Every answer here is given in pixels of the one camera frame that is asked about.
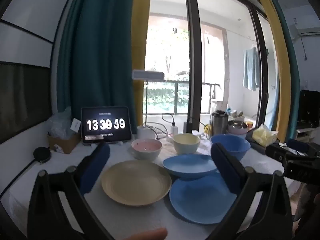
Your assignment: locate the yellow curtain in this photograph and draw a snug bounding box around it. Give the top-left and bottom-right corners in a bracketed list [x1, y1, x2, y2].
[131, 0, 152, 128]
[250, 0, 292, 140]

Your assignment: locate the white desk lamp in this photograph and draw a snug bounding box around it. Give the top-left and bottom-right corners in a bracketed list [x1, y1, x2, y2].
[132, 69, 165, 140]

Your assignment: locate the hanging light blue towel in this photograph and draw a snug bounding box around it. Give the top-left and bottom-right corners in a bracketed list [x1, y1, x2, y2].
[242, 46, 260, 92]

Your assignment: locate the white air conditioner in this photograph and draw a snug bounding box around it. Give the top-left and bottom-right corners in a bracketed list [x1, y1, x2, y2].
[291, 5, 320, 39]

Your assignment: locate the clear plastic bag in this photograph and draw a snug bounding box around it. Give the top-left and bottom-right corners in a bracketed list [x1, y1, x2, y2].
[47, 106, 80, 139]

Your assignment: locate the steel tumbler with black lid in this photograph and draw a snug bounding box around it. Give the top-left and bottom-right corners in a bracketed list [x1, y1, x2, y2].
[211, 110, 229, 135]

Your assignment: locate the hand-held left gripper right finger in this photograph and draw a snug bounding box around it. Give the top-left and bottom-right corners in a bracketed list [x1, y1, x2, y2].
[207, 142, 293, 240]

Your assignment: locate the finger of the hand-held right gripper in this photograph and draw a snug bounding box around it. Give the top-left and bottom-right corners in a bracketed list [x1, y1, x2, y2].
[287, 140, 320, 155]
[265, 145, 292, 162]

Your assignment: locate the cream bowl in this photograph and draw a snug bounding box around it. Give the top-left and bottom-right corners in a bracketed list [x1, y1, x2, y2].
[173, 133, 200, 155]

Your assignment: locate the blue deep plate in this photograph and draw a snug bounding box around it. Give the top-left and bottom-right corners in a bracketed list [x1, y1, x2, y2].
[162, 154, 218, 180]

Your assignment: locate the black round pouch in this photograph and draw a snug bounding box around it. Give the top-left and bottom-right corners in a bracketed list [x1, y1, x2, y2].
[34, 146, 52, 164]

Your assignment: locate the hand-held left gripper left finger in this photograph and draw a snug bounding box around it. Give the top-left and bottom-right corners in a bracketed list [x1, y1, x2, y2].
[27, 142, 115, 240]

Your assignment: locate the tablet showing clock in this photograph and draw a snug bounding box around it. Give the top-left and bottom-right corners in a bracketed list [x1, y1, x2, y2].
[80, 106, 132, 144]

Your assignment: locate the yellow tissue pack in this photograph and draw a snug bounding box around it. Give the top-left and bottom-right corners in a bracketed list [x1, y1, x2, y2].
[252, 124, 279, 147]

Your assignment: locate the beige plate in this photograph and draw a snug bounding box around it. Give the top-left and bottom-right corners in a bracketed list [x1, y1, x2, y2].
[101, 160, 172, 207]

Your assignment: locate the black window frame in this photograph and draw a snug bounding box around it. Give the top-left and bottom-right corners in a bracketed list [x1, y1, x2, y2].
[184, 0, 203, 133]
[246, 2, 269, 128]

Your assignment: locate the balcony railing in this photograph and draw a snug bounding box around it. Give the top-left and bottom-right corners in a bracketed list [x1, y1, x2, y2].
[145, 80, 220, 114]

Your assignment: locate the person's left hand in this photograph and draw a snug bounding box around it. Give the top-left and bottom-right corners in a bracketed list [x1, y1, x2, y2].
[124, 227, 168, 240]

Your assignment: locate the pink speckled bowl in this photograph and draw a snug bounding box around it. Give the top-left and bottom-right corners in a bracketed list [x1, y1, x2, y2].
[131, 139, 163, 161]

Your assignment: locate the black charging cable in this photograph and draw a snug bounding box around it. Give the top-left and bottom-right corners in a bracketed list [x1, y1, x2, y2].
[161, 113, 175, 140]

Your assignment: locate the black monitor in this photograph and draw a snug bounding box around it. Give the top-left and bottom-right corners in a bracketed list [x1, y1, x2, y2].
[299, 89, 320, 128]

